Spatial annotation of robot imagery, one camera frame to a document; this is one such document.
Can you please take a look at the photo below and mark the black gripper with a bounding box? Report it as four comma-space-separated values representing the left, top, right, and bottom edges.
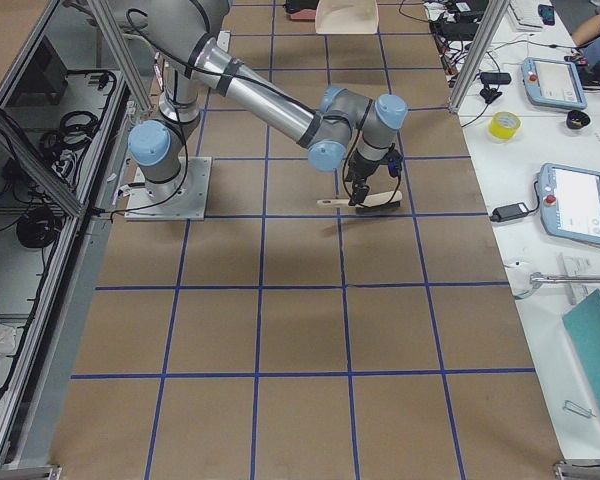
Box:
344, 144, 401, 206

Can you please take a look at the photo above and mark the white hand brush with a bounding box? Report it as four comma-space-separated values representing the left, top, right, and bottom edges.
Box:
316, 191, 403, 213

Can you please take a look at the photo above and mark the white plastic dustpan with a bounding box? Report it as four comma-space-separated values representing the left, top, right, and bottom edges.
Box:
315, 0, 379, 35

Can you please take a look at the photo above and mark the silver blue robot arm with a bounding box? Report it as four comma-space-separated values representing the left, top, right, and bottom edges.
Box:
125, 1, 408, 210

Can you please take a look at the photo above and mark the pink trash bin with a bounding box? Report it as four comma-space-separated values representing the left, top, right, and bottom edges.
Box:
287, 9, 316, 22

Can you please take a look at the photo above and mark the black power adapter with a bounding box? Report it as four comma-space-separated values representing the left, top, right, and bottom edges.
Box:
489, 202, 530, 223

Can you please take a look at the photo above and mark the yellow tape roll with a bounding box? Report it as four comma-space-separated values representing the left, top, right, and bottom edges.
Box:
488, 111, 521, 141

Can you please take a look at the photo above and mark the lower blue teach pendant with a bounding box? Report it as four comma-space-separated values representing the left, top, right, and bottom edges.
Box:
537, 163, 600, 246

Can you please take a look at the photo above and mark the blue teach pendant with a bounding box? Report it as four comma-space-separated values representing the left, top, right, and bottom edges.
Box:
537, 163, 600, 246
521, 57, 587, 110

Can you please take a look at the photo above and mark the upper blue teach pendant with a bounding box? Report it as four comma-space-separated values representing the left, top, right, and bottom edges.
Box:
521, 57, 587, 110

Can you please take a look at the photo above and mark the white keyboard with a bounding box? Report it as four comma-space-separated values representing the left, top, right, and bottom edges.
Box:
507, 0, 544, 31

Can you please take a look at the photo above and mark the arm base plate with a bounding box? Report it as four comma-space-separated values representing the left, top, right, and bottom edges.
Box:
124, 155, 213, 221

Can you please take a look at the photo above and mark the aluminium frame post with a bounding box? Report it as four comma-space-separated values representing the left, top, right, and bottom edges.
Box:
448, 0, 510, 114

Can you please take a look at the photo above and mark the aluminium frame cabinet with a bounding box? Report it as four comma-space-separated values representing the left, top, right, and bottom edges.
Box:
0, 1, 134, 469

